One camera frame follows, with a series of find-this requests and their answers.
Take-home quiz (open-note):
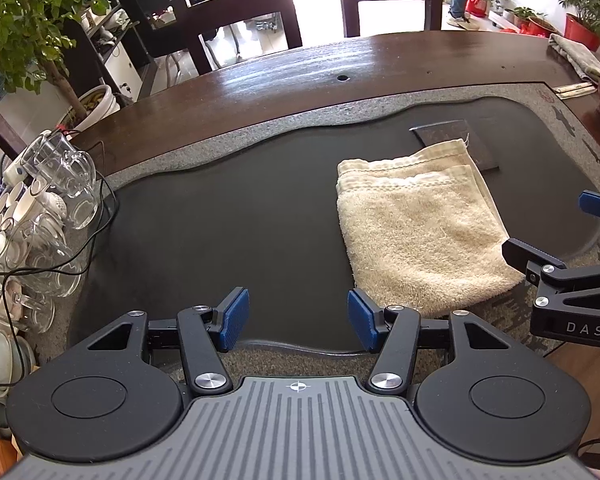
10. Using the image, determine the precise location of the black office chair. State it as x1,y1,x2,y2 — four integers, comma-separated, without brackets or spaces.
114,0,217,63

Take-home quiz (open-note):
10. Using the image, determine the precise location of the green potted tree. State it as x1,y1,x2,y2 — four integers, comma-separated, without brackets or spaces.
0,0,122,130

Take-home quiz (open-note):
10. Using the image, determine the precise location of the group of glass teaware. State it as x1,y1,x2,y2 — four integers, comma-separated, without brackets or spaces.
0,129,106,436

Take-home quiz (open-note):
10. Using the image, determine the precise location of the small green potted plant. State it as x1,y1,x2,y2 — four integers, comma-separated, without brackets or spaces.
511,6,562,39

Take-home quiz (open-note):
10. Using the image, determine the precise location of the black cable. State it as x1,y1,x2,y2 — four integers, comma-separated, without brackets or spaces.
0,137,122,403

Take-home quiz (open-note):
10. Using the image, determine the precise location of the grey stone tea tray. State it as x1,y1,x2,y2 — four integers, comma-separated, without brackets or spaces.
30,82,600,363

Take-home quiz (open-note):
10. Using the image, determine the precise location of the dark shelf unit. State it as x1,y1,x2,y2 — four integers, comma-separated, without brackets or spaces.
60,0,157,103

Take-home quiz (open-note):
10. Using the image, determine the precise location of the grey crumpled cloth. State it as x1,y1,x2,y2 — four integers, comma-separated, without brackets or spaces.
548,32,600,84

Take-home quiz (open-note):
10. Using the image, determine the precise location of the grey stone slab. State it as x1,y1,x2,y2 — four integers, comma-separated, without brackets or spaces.
409,119,502,172

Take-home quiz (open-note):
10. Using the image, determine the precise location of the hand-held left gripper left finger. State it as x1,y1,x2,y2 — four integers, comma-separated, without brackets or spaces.
70,287,251,397

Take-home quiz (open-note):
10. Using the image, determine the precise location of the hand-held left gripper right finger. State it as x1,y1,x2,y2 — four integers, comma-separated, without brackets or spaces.
347,288,531,397

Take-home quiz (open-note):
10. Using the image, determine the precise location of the cream terry towel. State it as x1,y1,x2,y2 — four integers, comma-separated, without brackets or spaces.
336,138,525,320

